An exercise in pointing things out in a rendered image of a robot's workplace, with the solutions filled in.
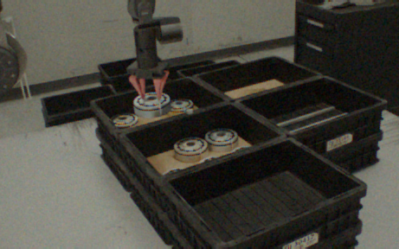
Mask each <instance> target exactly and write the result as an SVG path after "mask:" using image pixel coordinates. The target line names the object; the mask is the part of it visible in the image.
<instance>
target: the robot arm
mask: <svg viewBox="0 0 399 249"><path fill-rule="evenodd" d="M156 1H157V0H127V5H126V9H127V11H128V13H129V14H130V16H131V17H132V22H133V23H135V24H137V26H135V28H133V37H134V43H135V48H136V55H137V60H136V61H134V62H133V63H132V64H131V65H130V66H129V67H127V68H126V71H127V73H132V75H131V76H130V77H129V81H130V82H131V83H132V85H133V86H134V87H135V88H136V89H137V91H138V93H139V94H140V96H141V99H144V98H145V79H153V83H154V86H155V88H156V91H157V97H158V99H161V97H162V93H163V90H164V83H165V81H166V79H167V78H168V75H169V71H165V69H169V62H158V54H157V41H158V42H159V43H160V44H161V45H162V44H165V43H174V42H181V41H182V40H183V28H182V25H181V20H180V18H179V17H178V16H156V17H153V13H154V11H155V6H156ZM156 37H157V39H156ZM138 81H139V82H140V84H141V87H140V85H139V83H138Z"/></svg>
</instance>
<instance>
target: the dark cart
mask: <svg viewBox="0 0 399 249"><path fill-rule="evenodd" d="M325 1H326V0H296V1H295V33H294V56H293V63H297V64H299V65H301V66H302V67H307V68H309V69H311V70H312V71H315V72H319V73H321V74H323V76H328V77H331V78H332V79H335V80H338V81H341V82H342V83H345V84H348V85H350V86H353V87H356V88H357V89H360V90H361V91H364V92H367V93H370V94H372V95H376V96H377V97H379V98H380V99H386V100H387V110H385V111H388V112H390V113H392V114H394V115H396V116H398V117H399V0H384V1H385V2H384V3H378V4H374V5H348V7H342V8H333V9H328V10H326V9H323V8H320V7H318V6H321V5H323V4H324V2H325Z"/></svg>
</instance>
